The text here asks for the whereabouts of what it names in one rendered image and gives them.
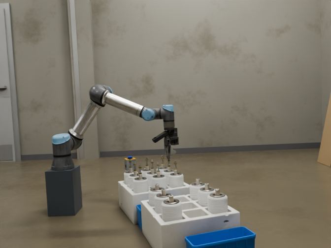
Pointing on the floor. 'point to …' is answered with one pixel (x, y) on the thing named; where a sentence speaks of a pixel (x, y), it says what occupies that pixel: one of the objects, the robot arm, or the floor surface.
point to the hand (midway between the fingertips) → (167, 157)
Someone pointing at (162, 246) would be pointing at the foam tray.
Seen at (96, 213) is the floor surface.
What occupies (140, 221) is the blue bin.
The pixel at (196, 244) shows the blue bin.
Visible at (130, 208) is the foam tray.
